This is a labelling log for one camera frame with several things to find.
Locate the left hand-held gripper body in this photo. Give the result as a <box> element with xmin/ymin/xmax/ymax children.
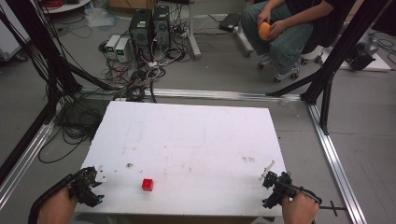
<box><xmin>69</xmin><ymin>166</ymin><xmax>104</xmax><ymax>208</ymax></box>

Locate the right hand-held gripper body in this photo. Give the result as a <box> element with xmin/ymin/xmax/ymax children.
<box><xmin>262</xmin><ymin>171</ymin><xmax>297</xmax><ymax>209</ymax></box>

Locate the red cube block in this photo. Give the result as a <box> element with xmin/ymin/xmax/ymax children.
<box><xmin>141</xmin><ymin>177</ymin><xmax>155</xmax><ymax>192</ymax></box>

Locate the person's right hand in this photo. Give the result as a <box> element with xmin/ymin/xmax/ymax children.
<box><xmin>281</xmin><ymin>191</ymin><xmax>320</xmax><ymax>224</ymax></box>

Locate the person's left hand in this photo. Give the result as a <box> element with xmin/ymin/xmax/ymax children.
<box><xmin>38</xmin><ymin>186</ymin><xmax>78</xmax><ymax>224</ymax></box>

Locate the white wheeled chair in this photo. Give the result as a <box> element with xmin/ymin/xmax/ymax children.
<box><xmin>257</xmin><ymin>43</ymin><xmax>325</xmax><ymax>84</ymax></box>

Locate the white power supply unit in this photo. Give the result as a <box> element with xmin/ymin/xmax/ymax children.
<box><xmin>114</xmin><ymin>37</ymin><xmax>134</xmax><ymax>63</ymax></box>
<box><xmin>105</xmin><ymin>34</ymin><xmax>121</xmax><ymax>60</ymax></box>

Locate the orange ball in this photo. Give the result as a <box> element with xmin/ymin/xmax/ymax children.
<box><xmin>258</xmin><ymin>21</ymin><xmax>274</xmax><ymax>42</ymax></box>

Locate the black computer tower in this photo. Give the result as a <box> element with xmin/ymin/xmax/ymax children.
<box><xmin>152</xmin><ymin>5</ymin><xmax>172</xmax><ymax>51</ymax></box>
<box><xmin>128</xmin><ymin>8</ymin><xmax>154</xmax><ymax>62</ymax></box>

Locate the black machine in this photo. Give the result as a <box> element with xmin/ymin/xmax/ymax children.
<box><xmin>346</xmin><ymin>33</ymin><xmax>380</xmax><ymax>72</ymax></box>

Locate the black flat device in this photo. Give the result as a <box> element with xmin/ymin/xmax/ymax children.
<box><xmin>218</xmin><ymin>12</ymin><xmax>243</xmax><ymax>33</ymax></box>

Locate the white metal table leg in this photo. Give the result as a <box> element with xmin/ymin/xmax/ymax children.
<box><xmin>186</xmin><ymin>0</ymin><xmax>203</xmax><ymax>61</ymax></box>

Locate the clear plastic bag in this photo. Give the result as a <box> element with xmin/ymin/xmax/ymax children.
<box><xmin>83</xmin><ymin>7</ymin><xmax>120</xmax><ymax>30</ymax></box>

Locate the white cabinet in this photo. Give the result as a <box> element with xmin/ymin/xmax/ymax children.
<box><xmin>0</xmin><ymin>0</ymin><xmax>32</xmax><ymax>62</ymax></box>

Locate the round white table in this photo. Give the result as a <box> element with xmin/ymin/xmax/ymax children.
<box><xmin>39</xmin><ymin>0</ymin><xmax>92</xmax><ymax>15</ymax></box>

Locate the cardboard box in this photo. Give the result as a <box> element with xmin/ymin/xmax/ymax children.
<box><xmin>107</xmin><ymin>0</ymin><xmax>158</xmax><ymax>10</ymax></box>

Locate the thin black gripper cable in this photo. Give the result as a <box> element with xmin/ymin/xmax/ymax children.
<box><xmin>275</xmin><ymin>181</ymin><xmax>323</xmax><ymax>205</ymax></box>

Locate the aluminium floor rail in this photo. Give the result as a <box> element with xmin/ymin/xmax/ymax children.
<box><xmin>0</xmin><ymin>120</ymin><xmax>56</xmax><ymax>210</ymax></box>
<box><xmin>306</xmin><ymin>102</ymin><xmax>369</xmax><ymax>224</ymax></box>
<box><xmin>79</xmin><ymin>86</ymin><xmax>304</xmax><ymax>103</ymax></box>

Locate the tangle of floor cables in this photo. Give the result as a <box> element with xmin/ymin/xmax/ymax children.
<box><xmin>37</xmin><ymin>6</ymin><xmax>192</xmax><ymax>164</ymax></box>

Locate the black metal frame strut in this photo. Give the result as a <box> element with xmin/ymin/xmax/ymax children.
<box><xmin>266</xmin><ymin>0</ymin><xmax>394</xmax><ymax>136</ymax></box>
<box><xmin>0</xmin><ymin>0</ymin><xmax>118</xmax><ymax>185</ymax></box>

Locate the red cable coil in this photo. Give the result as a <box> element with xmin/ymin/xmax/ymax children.
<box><xmin>41</xmin><ymin>0</ymin><xmax>65</xmax><ymax>9</ymax></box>

